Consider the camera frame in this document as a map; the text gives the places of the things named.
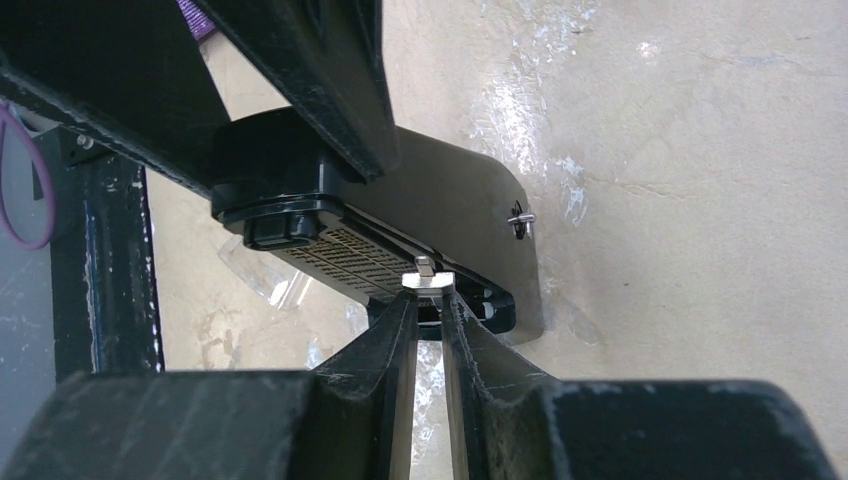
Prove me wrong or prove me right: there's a purple glitter microphone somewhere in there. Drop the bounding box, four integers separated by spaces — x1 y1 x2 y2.
177 0 216 43

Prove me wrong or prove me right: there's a black metronome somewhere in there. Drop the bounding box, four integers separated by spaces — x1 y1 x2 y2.
211 108 545 344

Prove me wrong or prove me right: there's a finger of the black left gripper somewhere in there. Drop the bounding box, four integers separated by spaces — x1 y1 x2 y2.
1 1 229 197
197 0 399 180

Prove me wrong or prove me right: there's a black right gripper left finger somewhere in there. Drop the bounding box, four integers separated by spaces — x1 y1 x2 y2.
3 293 418 479

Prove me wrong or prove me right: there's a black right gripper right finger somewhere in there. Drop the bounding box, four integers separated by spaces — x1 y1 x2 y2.
441 294 837 479

